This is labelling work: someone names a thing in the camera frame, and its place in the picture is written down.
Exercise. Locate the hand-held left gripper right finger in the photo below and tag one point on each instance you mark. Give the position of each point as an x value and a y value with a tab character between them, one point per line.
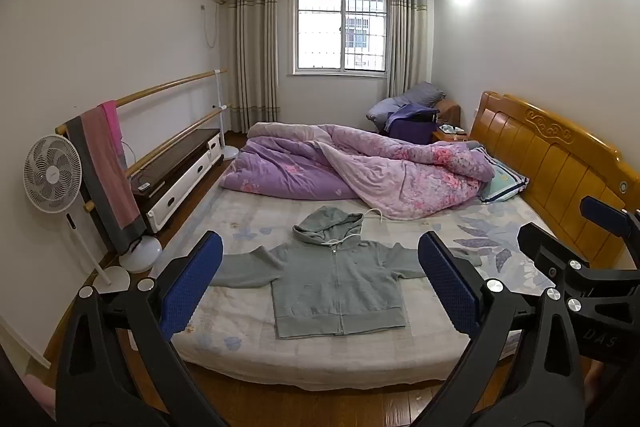
442	279

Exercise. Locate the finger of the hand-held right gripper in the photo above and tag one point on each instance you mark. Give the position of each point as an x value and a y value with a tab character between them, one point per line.
605	213
542	243

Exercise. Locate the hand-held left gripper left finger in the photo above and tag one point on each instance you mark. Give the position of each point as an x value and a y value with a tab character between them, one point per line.
192	277

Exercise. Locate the grey zip hoodie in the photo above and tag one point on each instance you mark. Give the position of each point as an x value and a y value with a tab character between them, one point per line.
330	287

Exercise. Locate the bed with pale floral sheet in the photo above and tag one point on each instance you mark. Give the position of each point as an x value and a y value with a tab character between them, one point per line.
240	327

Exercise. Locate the blue green pillow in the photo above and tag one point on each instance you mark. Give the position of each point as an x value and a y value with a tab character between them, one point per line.
502	182

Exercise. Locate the wooden headboard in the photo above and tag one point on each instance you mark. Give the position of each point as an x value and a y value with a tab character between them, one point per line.
555	157

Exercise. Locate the dark and white tv cabinet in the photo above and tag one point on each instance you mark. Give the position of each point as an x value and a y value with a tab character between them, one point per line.
175	167

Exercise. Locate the grey towel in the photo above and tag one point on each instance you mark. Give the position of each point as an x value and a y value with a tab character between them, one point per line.
97	202

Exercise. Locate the purple pink floral quilt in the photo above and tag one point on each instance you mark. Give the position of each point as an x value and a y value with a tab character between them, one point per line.
380	172

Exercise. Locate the wooden nightstand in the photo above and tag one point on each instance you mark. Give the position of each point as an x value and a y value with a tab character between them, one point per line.
450	137

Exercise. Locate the small items on nightstand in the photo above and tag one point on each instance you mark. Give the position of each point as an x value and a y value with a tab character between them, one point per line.
451	129

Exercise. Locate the pink towel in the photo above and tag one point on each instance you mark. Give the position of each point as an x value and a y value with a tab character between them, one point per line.
107	157

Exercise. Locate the dark purple cloth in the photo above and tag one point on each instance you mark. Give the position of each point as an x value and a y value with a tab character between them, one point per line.
412	124

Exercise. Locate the brown chair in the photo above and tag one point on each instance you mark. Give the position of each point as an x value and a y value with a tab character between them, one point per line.
449	111

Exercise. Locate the white standing fan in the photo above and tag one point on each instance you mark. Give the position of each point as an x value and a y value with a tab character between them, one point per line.
52	174

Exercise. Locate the blue grey bedding pile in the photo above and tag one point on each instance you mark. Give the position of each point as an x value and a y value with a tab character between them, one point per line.
410	99

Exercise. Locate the wooden double ballet barre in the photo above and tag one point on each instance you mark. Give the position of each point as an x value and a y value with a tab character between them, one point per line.
165	85

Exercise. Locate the grey striped curtain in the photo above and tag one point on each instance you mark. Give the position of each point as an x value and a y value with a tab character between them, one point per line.
407	37
252	52

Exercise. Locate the barred window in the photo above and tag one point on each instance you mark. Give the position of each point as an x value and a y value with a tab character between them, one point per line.
340	29

